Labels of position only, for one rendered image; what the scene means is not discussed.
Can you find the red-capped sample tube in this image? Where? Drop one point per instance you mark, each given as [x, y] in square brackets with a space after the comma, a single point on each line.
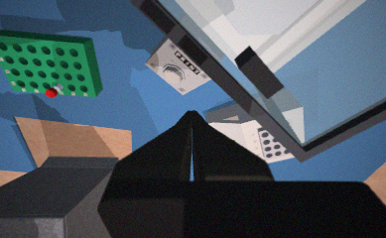
[53, 91]

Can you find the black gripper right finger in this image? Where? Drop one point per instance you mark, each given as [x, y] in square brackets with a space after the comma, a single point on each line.
[221, 158]

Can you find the green tube rack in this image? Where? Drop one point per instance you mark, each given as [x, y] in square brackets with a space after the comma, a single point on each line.
[55, 59]

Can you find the blue bench mat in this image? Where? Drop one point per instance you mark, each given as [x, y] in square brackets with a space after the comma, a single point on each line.
[135, 98]

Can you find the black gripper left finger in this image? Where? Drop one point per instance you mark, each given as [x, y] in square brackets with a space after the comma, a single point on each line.
[164, 157]

